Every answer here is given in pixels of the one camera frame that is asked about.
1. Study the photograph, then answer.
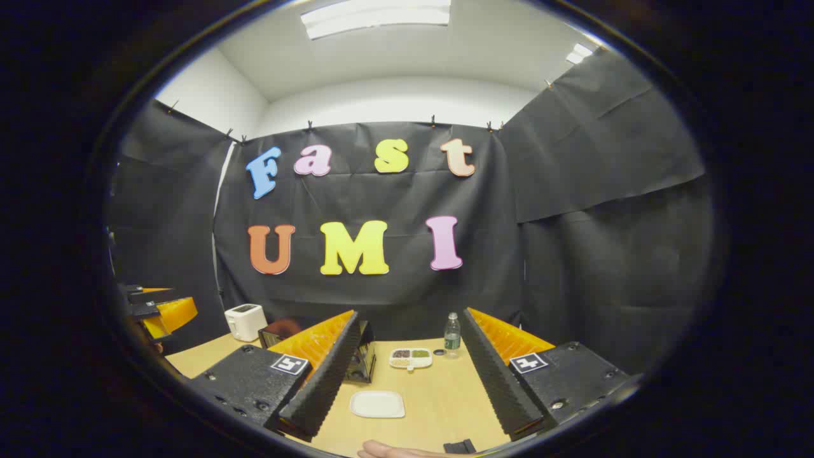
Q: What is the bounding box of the large ceiling light panel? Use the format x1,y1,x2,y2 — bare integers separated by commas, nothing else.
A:
300,0,452,40

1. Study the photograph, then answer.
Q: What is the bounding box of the white toaster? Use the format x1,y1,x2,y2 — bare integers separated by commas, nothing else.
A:
224,304,268,342

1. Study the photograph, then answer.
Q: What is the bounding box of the black backdrop cloth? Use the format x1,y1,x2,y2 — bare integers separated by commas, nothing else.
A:
108,48,716,376

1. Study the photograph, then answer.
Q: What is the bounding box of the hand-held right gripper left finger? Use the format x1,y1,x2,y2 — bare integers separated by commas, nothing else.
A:
188,310,360,443

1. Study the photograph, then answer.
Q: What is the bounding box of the white square plate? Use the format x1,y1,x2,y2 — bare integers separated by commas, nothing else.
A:
349,390,406,419

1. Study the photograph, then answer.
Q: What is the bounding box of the white divided snack dish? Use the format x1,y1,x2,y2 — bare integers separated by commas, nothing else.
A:
389,347,433,371

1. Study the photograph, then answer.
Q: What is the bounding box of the black electric oven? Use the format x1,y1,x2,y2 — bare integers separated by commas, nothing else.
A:
259,318,376,384

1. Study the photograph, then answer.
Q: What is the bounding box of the clear water bottle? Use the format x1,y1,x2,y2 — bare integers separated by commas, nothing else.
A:
444,312,461,358

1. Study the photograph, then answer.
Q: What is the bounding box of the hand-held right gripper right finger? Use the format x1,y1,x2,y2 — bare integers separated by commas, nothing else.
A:
461,307,630,441

